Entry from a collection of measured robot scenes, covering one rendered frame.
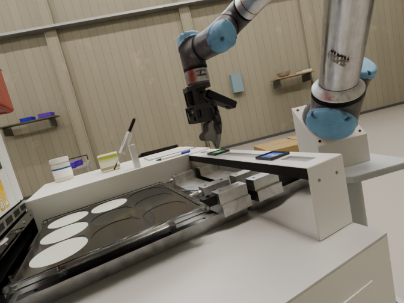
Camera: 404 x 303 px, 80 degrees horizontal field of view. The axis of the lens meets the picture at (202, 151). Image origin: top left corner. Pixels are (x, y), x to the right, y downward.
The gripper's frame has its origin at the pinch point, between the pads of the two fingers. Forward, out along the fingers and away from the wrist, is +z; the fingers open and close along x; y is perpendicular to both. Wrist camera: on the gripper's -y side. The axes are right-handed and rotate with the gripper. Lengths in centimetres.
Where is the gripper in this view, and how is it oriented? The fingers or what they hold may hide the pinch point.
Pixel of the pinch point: (218, 144)
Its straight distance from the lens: 80.2
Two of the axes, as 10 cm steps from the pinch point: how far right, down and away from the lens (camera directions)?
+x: 4.2, 0.3, -9.1
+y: -8.8, 2.6, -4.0
